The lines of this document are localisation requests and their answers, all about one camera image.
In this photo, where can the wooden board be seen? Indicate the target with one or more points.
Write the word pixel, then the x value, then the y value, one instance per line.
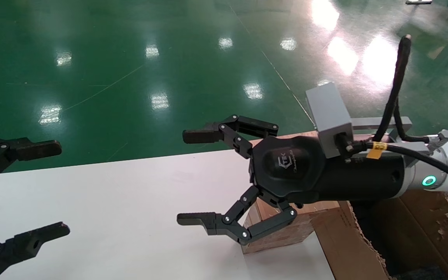
pixel 305 134

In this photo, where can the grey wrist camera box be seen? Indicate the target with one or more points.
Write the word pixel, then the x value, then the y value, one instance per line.
pixel 329 112

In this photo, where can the small brown box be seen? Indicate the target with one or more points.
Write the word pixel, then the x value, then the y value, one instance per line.
pixel 278 237

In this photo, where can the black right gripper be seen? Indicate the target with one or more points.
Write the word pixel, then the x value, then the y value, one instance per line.
pixel 294 171

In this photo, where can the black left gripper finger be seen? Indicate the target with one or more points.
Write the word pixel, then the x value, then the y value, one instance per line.
pixel 25 241
pixel 33 149

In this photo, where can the big cardboard box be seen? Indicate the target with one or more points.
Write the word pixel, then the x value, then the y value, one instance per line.
pixel 348 249

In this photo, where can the grey metal camera bracket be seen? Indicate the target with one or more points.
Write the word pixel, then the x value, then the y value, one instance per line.
pixel 368 123

